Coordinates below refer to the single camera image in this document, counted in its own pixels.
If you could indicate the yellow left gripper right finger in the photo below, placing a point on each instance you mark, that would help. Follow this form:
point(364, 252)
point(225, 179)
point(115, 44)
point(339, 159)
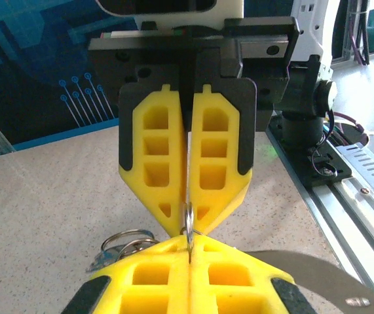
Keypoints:
point(239, 301)

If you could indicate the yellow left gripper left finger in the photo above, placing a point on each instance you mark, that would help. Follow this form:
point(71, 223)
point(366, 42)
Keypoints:
point(147, 301)

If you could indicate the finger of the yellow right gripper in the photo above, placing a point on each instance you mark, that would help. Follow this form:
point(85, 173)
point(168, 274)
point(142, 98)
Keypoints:
point(137, 183)
point(232, 196)

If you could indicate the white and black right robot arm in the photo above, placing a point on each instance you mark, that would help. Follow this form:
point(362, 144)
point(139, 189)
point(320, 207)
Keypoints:
point(308, 32)

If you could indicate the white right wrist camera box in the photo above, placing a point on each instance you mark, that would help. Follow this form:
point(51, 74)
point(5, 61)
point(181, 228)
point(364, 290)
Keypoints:
point(229, 8)

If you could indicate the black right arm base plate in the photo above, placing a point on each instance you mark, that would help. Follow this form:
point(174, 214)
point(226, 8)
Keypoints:
point(304, 170)

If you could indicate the grey curved metal bracket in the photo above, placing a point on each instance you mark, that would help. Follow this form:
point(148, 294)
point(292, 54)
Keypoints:
point(321, 278)

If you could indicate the aluminium mounting rail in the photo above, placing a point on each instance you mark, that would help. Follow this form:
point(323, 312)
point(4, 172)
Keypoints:
point(363, 222)

